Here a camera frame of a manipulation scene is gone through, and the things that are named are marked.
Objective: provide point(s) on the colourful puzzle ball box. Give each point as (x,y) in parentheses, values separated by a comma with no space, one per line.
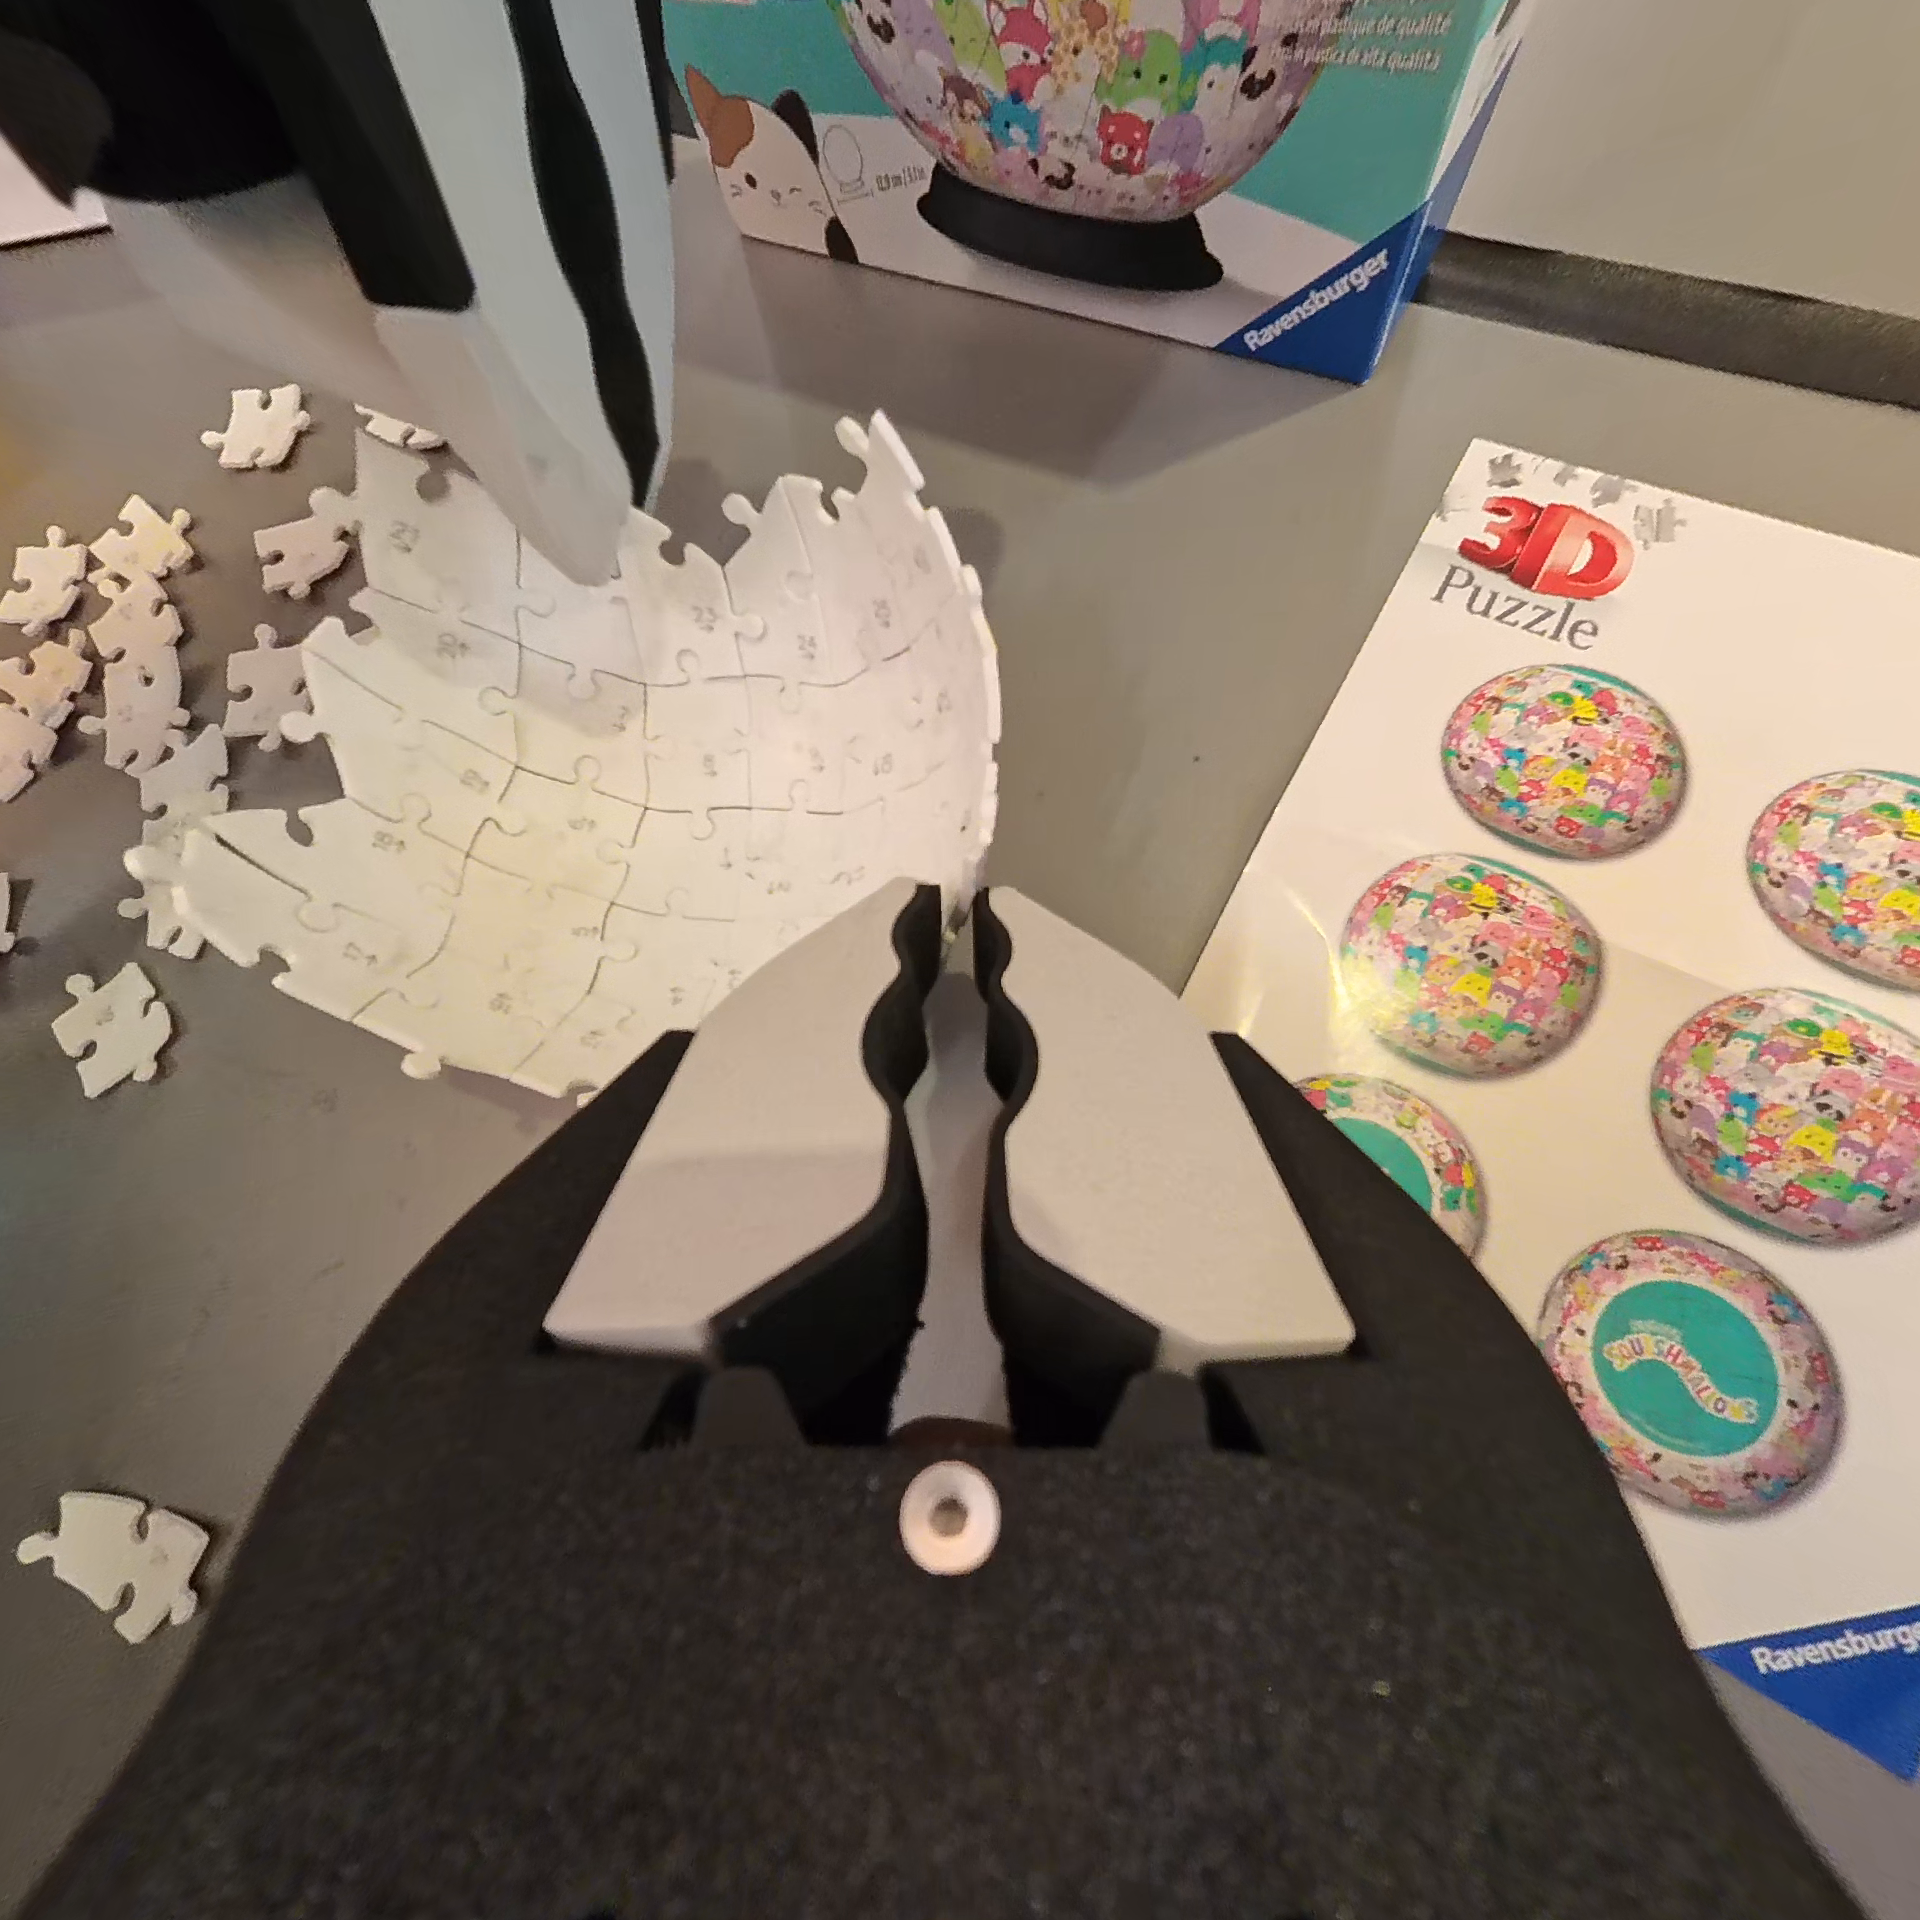
(1261,242)

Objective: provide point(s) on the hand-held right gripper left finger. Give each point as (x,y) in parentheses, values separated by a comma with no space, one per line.
(741,1187)

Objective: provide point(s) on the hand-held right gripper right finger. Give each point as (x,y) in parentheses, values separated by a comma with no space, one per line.
(1167,1187)

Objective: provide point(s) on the pile of loose puzzle pieces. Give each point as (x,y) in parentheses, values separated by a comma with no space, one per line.
(135,646)

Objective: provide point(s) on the partly built white puzzle ball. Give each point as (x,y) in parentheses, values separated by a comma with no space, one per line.
(603,809)

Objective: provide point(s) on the printed instruction sheet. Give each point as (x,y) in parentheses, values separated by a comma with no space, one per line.
(1563,1020)

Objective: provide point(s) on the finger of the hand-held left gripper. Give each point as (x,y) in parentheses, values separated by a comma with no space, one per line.
(424,390)
(528,185)

